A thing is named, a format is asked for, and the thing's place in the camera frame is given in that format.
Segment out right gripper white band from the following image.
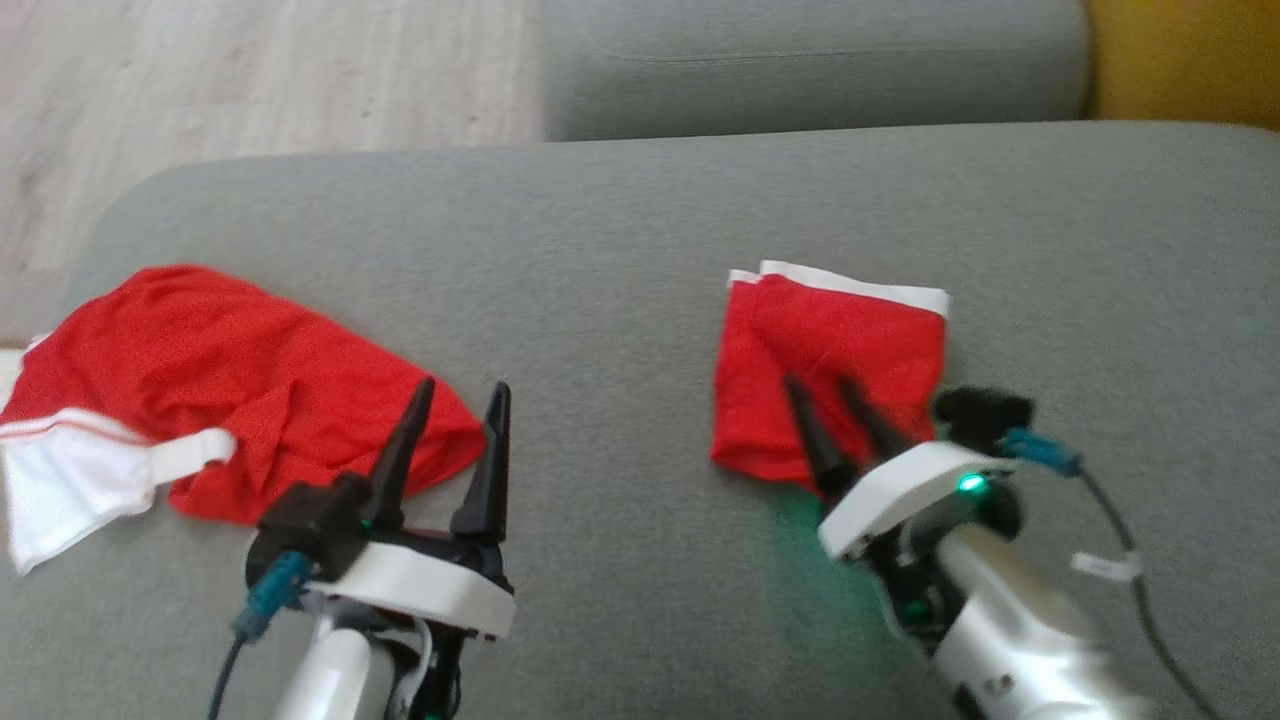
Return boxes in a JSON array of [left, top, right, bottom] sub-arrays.
[[783, 375, 1023, 643]]

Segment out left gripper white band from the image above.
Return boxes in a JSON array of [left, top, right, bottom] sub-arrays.
[[303, 376, 518, 720]]

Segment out red shorts with white band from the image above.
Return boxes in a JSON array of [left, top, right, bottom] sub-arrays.
[[710, 260, 951, 493]]

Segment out red white-sleeved t-shirt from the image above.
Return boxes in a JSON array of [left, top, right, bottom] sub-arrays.
[[0, 263, 489, 577]]

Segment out large grey sofa seat cushion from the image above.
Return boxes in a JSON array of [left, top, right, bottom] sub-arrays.
[[0, 120, 1280, 720]]

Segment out grey sofa back cushion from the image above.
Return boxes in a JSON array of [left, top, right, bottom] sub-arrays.
[[540, 0, 1093, 142]]

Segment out mustard yellow cushion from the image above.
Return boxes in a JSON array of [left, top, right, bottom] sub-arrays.
[[1085, 0, 1280, 131]]

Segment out left black cable teal plug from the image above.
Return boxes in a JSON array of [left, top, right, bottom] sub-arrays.
[[207, 550, 314, 720]]

